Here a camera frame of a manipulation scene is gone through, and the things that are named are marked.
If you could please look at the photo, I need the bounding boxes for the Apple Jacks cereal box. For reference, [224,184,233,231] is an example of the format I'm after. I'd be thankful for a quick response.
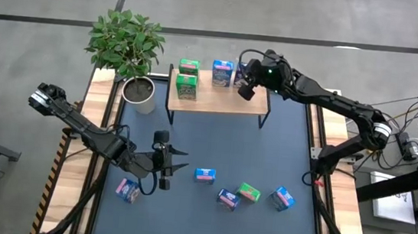
[177,57,201,77]
[173,73,200,101]
[235,181,263,205]

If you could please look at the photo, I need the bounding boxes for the yellow black hazard tape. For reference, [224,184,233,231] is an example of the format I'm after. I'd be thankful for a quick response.
[30,131,77,234]

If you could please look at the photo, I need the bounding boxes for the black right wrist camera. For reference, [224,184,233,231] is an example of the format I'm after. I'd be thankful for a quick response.
[236,82,256,102]

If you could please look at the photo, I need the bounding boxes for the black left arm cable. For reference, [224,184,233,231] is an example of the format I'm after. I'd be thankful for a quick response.
[135,168,160,198]

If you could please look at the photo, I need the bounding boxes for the white board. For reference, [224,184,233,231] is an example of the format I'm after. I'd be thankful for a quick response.
[365,170,418,225]

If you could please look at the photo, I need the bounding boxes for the green plant in white pot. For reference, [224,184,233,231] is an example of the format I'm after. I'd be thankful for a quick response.
[78,4,169,117]

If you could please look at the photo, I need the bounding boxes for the blue table mat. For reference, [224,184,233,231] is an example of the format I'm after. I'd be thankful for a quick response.
[92,74,335,234]

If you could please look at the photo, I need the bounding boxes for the black power adapter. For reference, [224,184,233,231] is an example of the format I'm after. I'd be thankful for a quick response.
[395,131,418,161]

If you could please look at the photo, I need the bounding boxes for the Rice Krispies cereal box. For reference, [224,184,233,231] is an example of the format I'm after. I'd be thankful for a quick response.
[193,167,217,186]
[267,184,299,213]
[210,58,235,89]

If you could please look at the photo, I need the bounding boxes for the wooden shelf with black legs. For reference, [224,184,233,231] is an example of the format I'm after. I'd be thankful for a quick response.
[162,62,276,135]

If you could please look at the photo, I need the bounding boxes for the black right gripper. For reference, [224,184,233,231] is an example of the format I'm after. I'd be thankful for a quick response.
[248,47,300,96]

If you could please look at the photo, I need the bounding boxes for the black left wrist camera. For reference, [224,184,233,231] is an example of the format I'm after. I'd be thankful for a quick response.
[153,128,171,145]

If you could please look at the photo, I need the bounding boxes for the black support beam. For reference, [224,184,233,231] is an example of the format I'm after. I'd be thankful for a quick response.
[354,145,418,209]

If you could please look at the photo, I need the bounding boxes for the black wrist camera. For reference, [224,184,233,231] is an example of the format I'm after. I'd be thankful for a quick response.
[153,128,171,145]
[236,82,256,102]

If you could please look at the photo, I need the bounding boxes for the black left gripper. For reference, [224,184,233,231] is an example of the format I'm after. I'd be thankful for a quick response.
[147,141,192,193]

